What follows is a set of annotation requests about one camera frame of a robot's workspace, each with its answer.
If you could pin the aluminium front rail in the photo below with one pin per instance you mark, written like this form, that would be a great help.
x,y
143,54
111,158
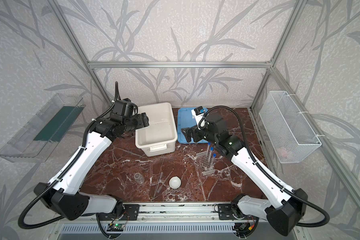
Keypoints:
x,y
177,211

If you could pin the green circuit board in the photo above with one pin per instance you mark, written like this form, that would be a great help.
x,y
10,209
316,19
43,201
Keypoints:
x,y
115,227

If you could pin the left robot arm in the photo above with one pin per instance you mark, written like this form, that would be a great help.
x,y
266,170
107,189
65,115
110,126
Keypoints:
x,y
62,193

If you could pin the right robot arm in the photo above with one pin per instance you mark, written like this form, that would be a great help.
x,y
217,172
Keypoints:
x,y
238,151

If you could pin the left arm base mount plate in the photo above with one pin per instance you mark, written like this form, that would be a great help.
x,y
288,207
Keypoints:
x,y
128,212

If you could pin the white wire mesh basket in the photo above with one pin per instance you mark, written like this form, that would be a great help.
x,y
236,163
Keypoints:
x,y
287,127

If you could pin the white plastic storage bin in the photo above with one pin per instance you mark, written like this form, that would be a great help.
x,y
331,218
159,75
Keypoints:
x,y
160,136

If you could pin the clear acrylic test tube rack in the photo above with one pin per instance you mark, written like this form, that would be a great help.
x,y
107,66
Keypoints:
x,y
202,165

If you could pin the small clear glass beaker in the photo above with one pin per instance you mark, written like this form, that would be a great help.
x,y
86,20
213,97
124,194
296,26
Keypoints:
x,y
139,178

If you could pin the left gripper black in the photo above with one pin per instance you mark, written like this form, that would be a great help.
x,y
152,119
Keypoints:
x,y
144,120

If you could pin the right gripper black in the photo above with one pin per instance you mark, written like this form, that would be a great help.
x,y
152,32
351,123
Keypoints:
x,y
190,133

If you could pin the clear plastic pipette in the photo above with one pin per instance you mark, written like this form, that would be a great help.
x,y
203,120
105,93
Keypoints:
x,y
158,183

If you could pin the pink item in basket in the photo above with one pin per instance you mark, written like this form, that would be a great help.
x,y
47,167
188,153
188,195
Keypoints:
x,y
284,153

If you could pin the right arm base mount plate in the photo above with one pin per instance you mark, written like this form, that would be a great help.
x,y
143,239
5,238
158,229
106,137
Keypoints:
x,y
225,213

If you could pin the blue plastic bin lid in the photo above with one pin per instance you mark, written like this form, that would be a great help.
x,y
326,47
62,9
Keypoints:
x,y
185,120

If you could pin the clear acrylic wall shelf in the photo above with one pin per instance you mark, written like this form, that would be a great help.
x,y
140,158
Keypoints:
x,y
36,141

